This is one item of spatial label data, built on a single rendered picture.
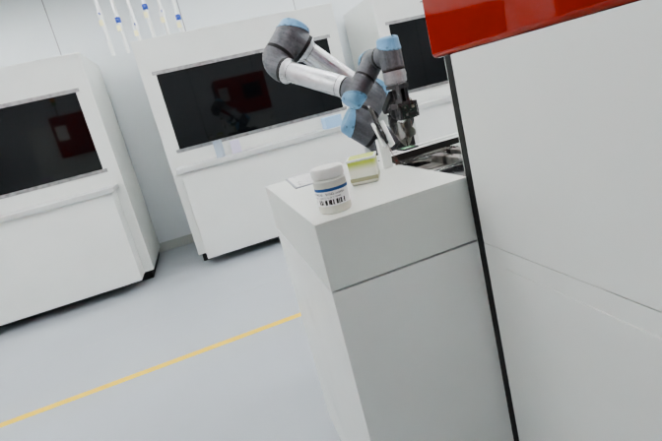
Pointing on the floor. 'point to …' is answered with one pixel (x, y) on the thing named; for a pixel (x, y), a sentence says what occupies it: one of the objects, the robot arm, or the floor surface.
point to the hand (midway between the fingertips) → (405, 143)
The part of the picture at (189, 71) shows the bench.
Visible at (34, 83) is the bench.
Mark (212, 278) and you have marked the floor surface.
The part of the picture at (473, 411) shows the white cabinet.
